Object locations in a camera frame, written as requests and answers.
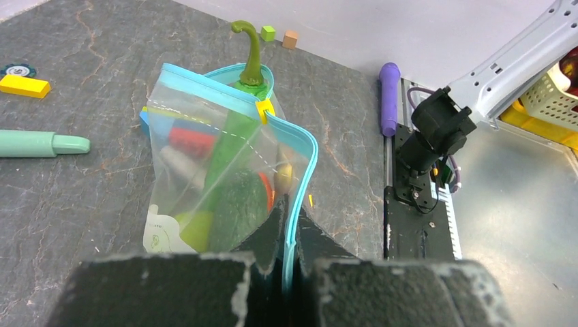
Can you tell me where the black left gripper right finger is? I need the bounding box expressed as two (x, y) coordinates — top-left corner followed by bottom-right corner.
(291, 209), (515, 326)

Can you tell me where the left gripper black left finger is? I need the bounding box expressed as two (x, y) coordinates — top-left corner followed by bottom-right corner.
(47, 199), (286, 326)

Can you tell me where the green toy pear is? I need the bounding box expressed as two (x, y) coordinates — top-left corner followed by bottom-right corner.
(174, 211), (213, 253)

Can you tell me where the light green toy bean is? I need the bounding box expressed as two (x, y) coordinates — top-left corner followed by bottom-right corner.
(203, 20), (269, 212)

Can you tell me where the clear zip top bag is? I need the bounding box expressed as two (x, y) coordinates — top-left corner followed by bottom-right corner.
(142, 63), (318, 291)

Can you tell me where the dark green toy cucumber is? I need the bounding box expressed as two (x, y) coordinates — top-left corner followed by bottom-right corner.
(207, 169), (270, 252)

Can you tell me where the grey toy microphone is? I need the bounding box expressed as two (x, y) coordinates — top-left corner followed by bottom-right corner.
(159, 146), (207, 189)

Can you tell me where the purple toy microphone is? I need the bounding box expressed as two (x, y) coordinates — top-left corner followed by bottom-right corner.
(378, 62), (401, 138)

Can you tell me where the tan wooden cube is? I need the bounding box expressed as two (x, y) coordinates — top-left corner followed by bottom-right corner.
(282, 30), (299, 50)

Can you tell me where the lime green cube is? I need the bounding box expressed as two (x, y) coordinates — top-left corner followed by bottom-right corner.
(260, 25), (276, 42)

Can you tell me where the mint green toy microphone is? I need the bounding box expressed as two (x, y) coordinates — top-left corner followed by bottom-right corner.
(1, 129), (91, 158)

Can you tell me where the yellow white outside basket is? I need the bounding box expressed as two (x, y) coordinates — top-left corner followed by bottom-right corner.
(500, 48), (577, 151)

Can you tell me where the yellow small brick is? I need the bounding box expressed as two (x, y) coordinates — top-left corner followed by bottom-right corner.
(1, 75), (51, 99)

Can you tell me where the teal round token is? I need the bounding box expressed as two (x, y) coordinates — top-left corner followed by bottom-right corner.
(1, 63), (37, 78)

